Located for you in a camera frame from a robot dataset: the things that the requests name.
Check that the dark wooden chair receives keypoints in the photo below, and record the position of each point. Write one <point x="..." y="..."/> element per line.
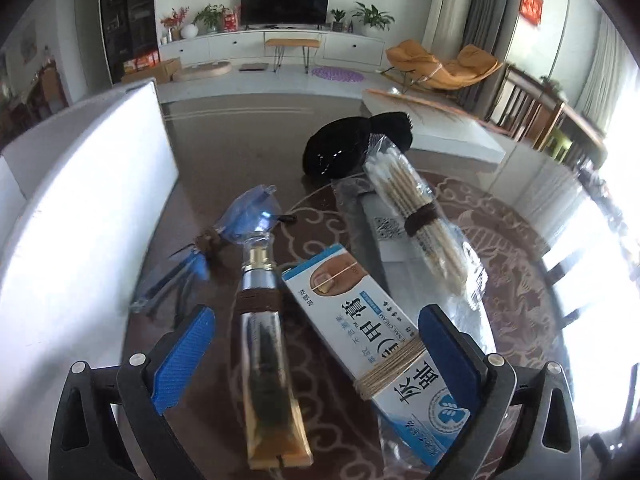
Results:
<point x="525" y="105"/>

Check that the brown wooden cabinet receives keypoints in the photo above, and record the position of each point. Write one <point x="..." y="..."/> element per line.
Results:
<point x="40" y="95"/>

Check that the white low table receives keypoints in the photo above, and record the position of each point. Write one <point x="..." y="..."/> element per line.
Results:
<point x="440" y="130"/>

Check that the white sheer window curtain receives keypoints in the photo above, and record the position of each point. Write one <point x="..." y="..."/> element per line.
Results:
<point x="605" y="75"/>

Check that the cotton swab packet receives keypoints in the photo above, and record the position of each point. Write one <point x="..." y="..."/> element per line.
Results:
<point x="415" y="210"/>

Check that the red wall poster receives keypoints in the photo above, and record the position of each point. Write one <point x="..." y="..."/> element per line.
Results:
<point x="532" y="4"/>

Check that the black television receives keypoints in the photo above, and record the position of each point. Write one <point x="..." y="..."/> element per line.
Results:
<point x="285" y="5"/>

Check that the glossy black pouch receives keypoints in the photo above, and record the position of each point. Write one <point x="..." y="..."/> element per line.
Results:
<point x="335" y="150"/>

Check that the white patterned curtain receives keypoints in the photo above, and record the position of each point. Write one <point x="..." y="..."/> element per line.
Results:
<point x="447" y="5"/>

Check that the red gift box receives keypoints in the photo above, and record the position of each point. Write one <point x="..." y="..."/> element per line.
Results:
<point x="232" y="20"/>

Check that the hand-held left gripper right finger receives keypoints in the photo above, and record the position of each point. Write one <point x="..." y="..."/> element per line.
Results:
<point x="445" y="355"/>

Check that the round beige cushion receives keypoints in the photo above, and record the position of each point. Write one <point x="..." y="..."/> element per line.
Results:
<point x="205" y="71"/>

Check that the round white vase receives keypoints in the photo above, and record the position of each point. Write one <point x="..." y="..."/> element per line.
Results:
<point x="188" y="31"/>

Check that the clear plastic bag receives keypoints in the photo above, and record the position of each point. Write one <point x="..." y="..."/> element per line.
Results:
<point x="372" y="220"/>

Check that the white foam board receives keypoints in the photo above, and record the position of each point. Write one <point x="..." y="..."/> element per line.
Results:
<point x="75" y="200"/>

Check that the white television cabinet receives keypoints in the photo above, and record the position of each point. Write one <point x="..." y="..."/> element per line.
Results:
<point x="225" y="47"/>

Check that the orange lounge chair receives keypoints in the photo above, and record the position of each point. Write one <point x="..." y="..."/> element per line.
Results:
<point x="440" y="67"/>

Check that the wooden bench stool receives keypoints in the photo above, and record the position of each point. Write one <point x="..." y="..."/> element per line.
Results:
<point x="292" y="42"/>

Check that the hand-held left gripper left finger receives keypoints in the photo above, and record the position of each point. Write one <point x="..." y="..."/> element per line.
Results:
<point x="182" y="360"/>

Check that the purple round mat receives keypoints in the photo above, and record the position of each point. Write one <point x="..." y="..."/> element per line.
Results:
<point x="337" y="74"/>

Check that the clear tube with gold cap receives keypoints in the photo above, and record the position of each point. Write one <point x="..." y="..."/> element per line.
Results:
<point x="260" y="350"/>

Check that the small green potted plant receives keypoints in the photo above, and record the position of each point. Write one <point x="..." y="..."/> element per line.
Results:
<point x="338" y="20"/>

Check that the leafy green potted plant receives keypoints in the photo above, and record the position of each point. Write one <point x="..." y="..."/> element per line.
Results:
<point x="209" y="17"/>

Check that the brown cardboard box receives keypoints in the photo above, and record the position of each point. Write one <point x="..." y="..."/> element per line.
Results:
<point x="160" y="72"/>

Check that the dark flat tray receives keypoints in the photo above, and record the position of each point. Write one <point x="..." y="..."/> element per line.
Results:
<point x="253" y="66"/>

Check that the black fluffy ball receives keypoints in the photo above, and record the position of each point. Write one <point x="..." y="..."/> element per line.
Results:
<point x="392" y="127"/>

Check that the red flowers in vase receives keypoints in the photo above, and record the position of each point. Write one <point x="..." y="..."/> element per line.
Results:
<point x="174" y="22"/>

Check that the blue and white carton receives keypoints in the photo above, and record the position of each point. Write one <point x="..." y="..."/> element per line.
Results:
<point x="350" y="320"/>

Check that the wooden side desk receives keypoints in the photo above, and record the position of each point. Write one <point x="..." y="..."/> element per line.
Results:
<point x="575" y="115"/>

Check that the large green potted plant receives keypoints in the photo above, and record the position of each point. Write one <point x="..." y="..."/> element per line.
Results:
<point x="372" y="17"/>

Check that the dark glass display cabinet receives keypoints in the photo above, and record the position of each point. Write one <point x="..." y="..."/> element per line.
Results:
<point x="127" y="15"/>

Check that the grey curtain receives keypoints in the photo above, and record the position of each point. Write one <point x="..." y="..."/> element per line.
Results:
<point x="492" y="10"/>

